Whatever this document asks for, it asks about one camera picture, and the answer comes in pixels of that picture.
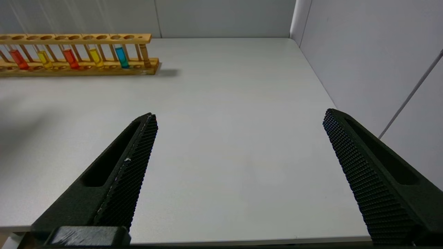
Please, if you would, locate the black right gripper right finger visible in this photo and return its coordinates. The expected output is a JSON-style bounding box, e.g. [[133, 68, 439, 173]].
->
[[323, 108, 443, 247]]

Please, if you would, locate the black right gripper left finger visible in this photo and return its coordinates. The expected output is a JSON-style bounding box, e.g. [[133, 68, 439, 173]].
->
[[30, 112, 159, 240]]

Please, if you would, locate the test tube with red pigment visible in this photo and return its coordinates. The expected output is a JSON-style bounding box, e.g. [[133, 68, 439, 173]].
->
[[3, 35, 30, 71], [59, 35, 80, 70]]

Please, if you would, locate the test tube with blue pigment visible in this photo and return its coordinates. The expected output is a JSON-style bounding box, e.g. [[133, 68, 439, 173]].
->
[[111, 35, 130, 69]]

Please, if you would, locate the test tube with yellow pigment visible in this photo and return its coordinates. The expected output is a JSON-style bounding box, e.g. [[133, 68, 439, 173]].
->
[[33, 35, 54, 70], [85, 35, 105, 68]]

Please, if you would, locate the wooden test tube rack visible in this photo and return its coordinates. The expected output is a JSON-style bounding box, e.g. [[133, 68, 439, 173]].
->
[[0, 33, 160, 77]]

